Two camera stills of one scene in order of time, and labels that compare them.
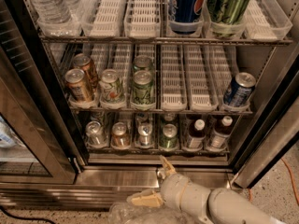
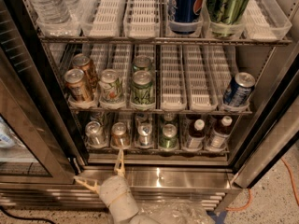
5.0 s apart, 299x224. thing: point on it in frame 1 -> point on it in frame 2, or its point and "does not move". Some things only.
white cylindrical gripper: x=172 y=189 -> x=114 y=189
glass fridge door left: x=40 y=141 does not move
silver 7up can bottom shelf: x=94 y=134 does not move
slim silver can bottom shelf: x=145 y=130 does not move
